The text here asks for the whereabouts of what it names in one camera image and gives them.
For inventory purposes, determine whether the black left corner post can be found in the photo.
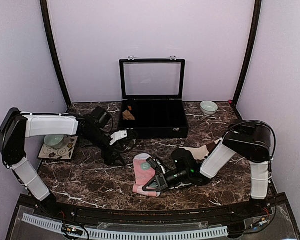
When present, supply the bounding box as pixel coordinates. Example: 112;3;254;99
39;0;72;108

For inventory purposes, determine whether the black corner post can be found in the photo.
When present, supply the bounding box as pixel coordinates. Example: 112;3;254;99
39;0;72;108
232;0;262;108

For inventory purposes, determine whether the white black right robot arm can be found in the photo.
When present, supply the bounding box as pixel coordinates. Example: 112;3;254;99
142;120;277;217

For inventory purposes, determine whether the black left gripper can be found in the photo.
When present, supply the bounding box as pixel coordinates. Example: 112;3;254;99
84;128;127;167

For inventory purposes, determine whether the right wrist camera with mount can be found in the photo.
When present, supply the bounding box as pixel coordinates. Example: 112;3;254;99
146;157;169;174

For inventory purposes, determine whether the beige and brown sock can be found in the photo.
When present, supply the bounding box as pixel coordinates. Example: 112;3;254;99
181;138;222;161

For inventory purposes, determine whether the white slotted cable duct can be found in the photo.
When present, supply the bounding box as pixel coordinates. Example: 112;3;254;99
21;213;229;240

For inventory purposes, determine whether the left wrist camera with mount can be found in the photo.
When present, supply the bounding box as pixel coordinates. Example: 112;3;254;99
109;129;137;146

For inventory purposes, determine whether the floral square ceramic plate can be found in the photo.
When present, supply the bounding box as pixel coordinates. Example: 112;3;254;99
38;136;78;161

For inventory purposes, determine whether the pale green ceramic bowl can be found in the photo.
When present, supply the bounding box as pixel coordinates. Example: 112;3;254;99
44;134;65;148

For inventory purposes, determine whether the small green circuit board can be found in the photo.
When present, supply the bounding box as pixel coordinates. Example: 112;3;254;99
61;224;83;236

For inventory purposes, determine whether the black right corner post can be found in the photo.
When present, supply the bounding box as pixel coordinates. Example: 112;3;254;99
232;0;262;108

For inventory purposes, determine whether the pink patterned sock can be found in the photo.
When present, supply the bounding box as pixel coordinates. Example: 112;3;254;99
132;153;161;197

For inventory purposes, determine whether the glass-panel black box lid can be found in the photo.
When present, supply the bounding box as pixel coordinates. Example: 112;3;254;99
119;57;186;100

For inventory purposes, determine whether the black compartment storage box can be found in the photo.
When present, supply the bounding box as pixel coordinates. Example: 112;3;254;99
117;99;189;139

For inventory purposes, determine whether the beige rolled sock in box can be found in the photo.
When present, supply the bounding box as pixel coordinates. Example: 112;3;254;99
122;110;136;121

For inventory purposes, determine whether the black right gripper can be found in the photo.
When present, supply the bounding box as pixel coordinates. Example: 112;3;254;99
145;170;191;194

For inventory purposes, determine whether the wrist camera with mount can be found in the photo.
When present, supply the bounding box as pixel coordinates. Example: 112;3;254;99
109;129;137;146
146;157;169;174

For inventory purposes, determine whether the black front rail frame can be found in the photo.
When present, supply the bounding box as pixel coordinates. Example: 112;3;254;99
6;193;300;240

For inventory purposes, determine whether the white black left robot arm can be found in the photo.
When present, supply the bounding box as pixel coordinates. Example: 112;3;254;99
0;107;128;218

